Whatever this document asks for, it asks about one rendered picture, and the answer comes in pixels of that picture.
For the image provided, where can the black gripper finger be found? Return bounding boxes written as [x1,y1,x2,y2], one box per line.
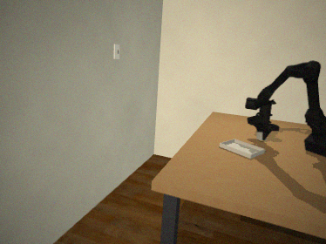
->
[254,125,264,132]
[261,128,272,140]

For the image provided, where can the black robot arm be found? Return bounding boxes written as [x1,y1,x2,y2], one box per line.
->
[245,61,326,142]

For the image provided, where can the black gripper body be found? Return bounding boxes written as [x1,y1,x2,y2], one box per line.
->
[255,111,279,131]

